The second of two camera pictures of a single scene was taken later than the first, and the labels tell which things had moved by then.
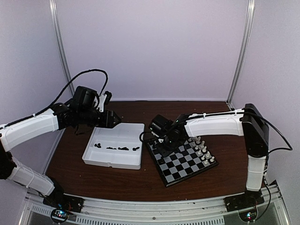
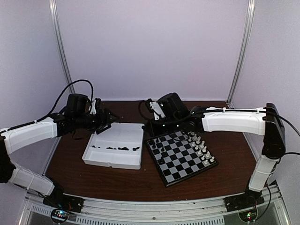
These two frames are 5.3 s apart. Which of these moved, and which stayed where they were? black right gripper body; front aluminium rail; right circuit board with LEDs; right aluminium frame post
Moved: black right gripper body
Stayed: right circuit board with LEDs; right aluminium frame post; front aluminium rail
